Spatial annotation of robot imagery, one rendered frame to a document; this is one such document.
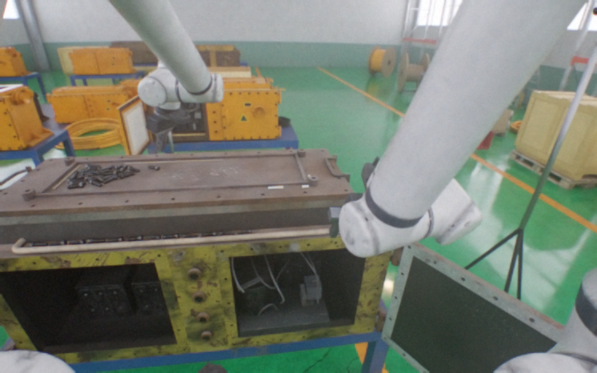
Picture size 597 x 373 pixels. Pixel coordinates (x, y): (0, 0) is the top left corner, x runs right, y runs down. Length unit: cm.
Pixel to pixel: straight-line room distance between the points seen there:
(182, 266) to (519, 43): 107
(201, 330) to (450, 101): 127
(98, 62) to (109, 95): 300
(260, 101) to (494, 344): 313
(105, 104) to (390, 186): 719
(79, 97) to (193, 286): 662
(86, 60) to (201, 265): 947
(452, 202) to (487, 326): 70
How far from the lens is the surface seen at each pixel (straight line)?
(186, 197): 112
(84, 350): 162
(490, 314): 115
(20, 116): 470
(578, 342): 47
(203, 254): 111
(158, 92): 99
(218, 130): 375
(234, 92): 361
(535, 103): 610
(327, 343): 162
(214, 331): 141
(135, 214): 115
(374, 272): 129
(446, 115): 33
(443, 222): 53
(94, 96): 747
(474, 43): 31
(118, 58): 1004
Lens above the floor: 190
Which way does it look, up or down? 28 degrees down
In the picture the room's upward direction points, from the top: 2 degrees clockwise
